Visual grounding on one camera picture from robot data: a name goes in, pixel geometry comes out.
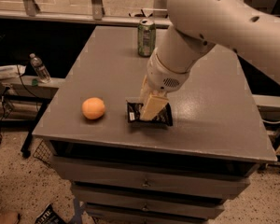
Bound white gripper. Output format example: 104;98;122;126
139;49;189;121

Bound black rxbar chocolate wrapper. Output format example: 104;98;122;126
127;102;173;126

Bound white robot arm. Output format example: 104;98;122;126
140;0;280;120

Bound orange fruit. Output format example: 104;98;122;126
81;97;105;120

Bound green soda can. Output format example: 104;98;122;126
137;19;156;57

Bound grey drawer cabinet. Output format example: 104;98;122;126
35;26;275;224

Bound clear plastic water bottle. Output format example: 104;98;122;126
30;53;51;83

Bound low side bench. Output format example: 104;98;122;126
0;76;64;159

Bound white cloth on bench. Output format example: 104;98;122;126
0;64;26;80

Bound black snack bag on floor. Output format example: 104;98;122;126
35;204;66;224

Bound metal window rail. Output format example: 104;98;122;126
0;9;173;29

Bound black cable on floor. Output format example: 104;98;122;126
0;86;15;150

